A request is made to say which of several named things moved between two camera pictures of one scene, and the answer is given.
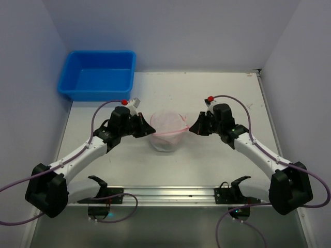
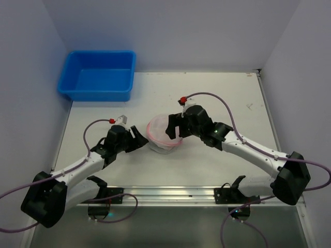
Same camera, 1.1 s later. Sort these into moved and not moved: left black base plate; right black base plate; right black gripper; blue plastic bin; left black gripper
Moved: left black gripper; right black gripper
Not moved: blue plastic bin; left black base plate; right black base plate
